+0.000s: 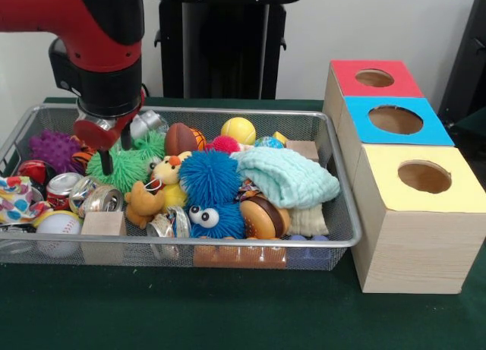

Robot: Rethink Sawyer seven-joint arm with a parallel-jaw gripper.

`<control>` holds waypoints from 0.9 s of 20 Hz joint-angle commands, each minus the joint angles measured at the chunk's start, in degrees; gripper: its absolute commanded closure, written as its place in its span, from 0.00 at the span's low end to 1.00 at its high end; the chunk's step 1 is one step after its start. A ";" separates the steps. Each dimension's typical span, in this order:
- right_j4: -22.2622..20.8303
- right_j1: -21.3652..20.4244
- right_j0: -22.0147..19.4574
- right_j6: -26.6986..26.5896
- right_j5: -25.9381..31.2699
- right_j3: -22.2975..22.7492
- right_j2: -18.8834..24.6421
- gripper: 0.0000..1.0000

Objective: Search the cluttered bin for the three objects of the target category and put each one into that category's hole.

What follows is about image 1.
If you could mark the mint green cloth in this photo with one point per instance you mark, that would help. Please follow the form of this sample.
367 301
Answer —
288 175

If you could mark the purple spiky ball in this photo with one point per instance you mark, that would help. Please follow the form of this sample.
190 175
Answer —
53 149

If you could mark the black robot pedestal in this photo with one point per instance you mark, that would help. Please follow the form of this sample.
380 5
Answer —
224 42

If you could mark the dark green side table cloth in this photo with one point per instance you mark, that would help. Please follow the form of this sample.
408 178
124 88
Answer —
474 137

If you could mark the wooden box with three holes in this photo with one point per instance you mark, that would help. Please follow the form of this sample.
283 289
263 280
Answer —
414 251

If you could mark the blue spiky ball with eyes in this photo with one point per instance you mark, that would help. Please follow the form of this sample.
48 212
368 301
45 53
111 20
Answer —
228 221

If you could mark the green spiky ball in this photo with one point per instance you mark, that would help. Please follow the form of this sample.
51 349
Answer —
125 168

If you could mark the yellow plush duck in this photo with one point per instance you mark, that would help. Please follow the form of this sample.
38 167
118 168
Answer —
169 171

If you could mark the shallow metal mesh bin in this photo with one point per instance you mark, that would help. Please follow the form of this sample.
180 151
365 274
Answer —
343 213

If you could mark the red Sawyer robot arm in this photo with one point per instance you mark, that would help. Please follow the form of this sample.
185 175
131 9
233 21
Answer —
95 42

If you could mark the yellow foam ball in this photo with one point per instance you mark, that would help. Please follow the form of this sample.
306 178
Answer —
238 131

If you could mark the black panel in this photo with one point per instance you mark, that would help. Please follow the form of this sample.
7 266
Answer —
467 61

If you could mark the toy hamburger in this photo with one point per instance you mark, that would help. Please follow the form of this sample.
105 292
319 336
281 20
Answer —
266 215

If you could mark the cream cloth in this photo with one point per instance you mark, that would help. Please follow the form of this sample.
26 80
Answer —
307 221

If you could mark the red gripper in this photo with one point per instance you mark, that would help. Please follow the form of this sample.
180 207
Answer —
91 136

